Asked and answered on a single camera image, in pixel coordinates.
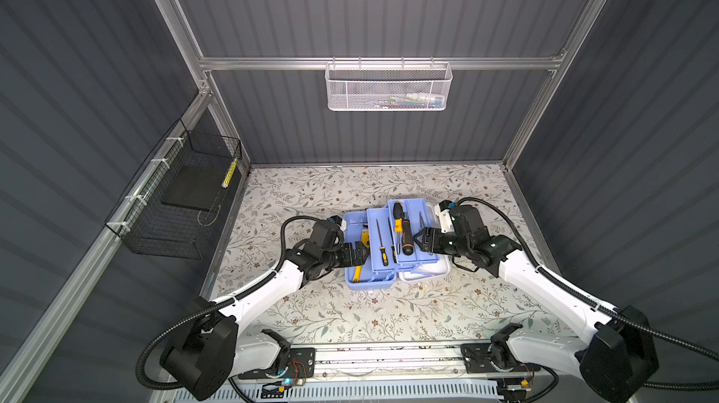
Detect yellow pipe wrench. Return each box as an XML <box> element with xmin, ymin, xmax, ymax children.
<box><xmin>352</xmin><ymin>230</ymin><xmax>370</xmax><ymax>283</ymax></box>

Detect black wire basket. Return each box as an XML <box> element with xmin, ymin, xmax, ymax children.
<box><xmin>105</xmin><ymin>121</ymin><xmax>243</xmax><ymax>260</ymax></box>

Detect stubby black orange screwdriver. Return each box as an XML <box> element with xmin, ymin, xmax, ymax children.
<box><xmin>401</xmin><ymin>219</ymin><xmax>415</xmax><ymax>256</ymax></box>

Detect floral table mat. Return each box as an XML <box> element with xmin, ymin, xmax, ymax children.
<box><xmin>210</xmin><ymin>164</ymin><xmax>570</xmax><ymax>344</ymax></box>

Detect yellow black handled screwdriver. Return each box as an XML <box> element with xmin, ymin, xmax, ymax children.
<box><xmin>392</xmin><ymin>201</ymin><xmax>404</xmax><ymax>252</ymax></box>

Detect black corrugated cable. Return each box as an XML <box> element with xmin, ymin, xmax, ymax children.
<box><xmin>135</xmin><ymin>215</ymin><xmax>333</xmax><ymax>403</ymax></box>
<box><xmin>456</xmin><ymin>196</ymin><xmax>719</xmax><ymax>392</ymax></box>

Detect white wire mesh basket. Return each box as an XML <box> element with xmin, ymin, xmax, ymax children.
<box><xmin>324</xmin><ymin>61</ymin><xmax>453</xmax><ymax>112</ymax></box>

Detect pens in white basket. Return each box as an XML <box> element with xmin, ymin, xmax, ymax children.
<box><xmin>367</xmin><ymin>93</ymin><xmax>446</xmax><ymax>111</ymax></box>

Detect slim yellow black screwdriver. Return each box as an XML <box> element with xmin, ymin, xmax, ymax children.
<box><xmin>388</xmin><ymin>218</ymin><xmax>399</xmax><ymax>264</ymax></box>

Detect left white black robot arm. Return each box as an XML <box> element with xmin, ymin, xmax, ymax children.
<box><xmin>136</xmin><ymin>218</ymin><xmax>370</xmax><ymax>401</ymax></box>

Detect white blue tool box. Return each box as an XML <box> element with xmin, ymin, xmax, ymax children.
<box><xmin>341</xmin><ymin>198</ymin><xmax>450</xmax><ymax>291</ymax></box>

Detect black pad in basket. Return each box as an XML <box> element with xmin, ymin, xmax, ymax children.
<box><xmin>160</xmin><ymin>166</ymin><xmax>228</xmax><ymax>211</ymax></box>

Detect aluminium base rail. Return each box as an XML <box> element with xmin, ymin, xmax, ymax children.
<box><xmin>162</xmin><ymin>340</ymin><xmax>619</xmax><ymax>387</ymax></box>

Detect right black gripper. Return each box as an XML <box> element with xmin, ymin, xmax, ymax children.
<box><xmin>411</xmin><ymin>225</ymin><xmax>469</xmax><ymax>258</ymax></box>

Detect thin black screwdriver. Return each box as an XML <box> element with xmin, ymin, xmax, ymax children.
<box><xmin>376</xmin><ymin>219</ymin><xmax>389</xmax><ymax>267</ymax></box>

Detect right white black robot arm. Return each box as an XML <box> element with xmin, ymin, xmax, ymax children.
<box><xmin>394</xmin><ymin>198</ymin><xmax>659</xmax><ymax>402</ymax></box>

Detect yellow marker pen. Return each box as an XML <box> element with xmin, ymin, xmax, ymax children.
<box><xmin>221</xmin><ymin>158</ymin><xmax>239</xmax><ymax>189</ymax></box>

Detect left black corrugated cable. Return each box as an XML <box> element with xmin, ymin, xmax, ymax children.
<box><xmin>135</xmin><ymin>215</ymin><xmax>333</xmax><ymax>403</ymax></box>

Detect right black corrugated cable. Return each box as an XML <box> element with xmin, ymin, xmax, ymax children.
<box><xmin>456</xmin><ymin>196</ymin><xmax>719</xmax><ymax>392</ymax></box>

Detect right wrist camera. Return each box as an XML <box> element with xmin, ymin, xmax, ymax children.
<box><xmin>434</xmin><ymin>200</ymin><xmax>456</xmax><ymax>234</ymax></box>

